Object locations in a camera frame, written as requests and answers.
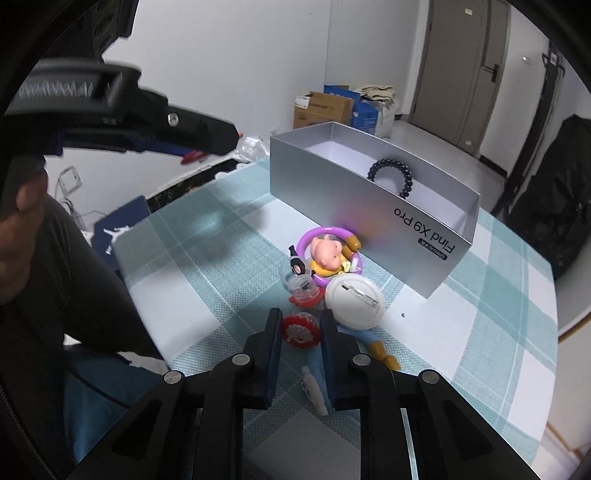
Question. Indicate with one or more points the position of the silver cardboard box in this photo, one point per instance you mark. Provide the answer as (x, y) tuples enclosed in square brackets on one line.
[(369, 221)]

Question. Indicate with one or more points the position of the teal checked tablecloth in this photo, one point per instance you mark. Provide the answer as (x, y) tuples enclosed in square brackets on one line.
[(207, 277)]

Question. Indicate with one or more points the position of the white wall socket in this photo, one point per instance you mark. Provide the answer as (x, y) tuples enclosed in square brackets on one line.
[(70, 179)]

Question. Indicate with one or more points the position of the person's left forearm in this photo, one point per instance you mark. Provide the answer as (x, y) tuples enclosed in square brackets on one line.
[(83, 277)]

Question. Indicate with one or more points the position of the small white figurine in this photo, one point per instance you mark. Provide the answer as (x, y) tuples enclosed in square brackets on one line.
[(314, 390)]

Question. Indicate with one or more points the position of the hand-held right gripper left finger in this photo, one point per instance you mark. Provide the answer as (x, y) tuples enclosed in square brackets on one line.
[(275, 355)]

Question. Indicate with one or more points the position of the beige door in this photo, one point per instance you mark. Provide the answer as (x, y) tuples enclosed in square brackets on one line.
[(452, 69)]

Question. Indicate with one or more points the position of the blue and yellow toy figure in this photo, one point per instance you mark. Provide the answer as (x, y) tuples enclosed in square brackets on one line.
[(381, 353)]

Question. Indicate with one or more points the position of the black metal stand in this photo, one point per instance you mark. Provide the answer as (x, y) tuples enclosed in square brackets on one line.
[(531, 129)]

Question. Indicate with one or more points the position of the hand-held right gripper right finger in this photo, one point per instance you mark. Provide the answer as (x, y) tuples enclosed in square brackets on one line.
[(327, 360)]

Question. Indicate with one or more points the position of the black backpack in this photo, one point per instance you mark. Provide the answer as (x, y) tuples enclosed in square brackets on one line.
[(568, 184)]

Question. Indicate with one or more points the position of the person's blue jeans leg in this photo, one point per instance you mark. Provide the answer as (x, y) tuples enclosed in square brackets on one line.
[(101, 397)]

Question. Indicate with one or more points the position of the pink pig toy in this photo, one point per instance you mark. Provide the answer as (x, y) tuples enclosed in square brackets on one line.
[(325, 251)]

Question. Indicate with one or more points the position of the brown cardboard box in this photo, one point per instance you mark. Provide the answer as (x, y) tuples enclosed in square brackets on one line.
[(323, 110)]

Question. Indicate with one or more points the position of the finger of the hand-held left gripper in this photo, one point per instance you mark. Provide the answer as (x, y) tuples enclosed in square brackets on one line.
[(198, 129), (157, 146)]

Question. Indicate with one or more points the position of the white round pin badge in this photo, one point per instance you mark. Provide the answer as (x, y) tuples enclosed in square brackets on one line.
[(355, 307)]

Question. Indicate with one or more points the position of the small red trinket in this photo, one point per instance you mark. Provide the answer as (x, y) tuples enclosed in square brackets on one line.
[(193, 157)]

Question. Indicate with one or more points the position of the clear plastic bag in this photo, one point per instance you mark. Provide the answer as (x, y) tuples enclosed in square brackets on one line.
[(251, 148)]

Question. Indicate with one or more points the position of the blue cardboard box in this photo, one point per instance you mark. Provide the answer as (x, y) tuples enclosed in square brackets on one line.
[(364, 115)]

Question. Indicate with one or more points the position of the blue shoe box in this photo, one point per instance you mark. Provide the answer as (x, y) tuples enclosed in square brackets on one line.
[(120, 226)]

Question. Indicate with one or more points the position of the person's left hand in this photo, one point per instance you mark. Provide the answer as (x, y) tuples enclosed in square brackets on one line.
[(27, 196)]

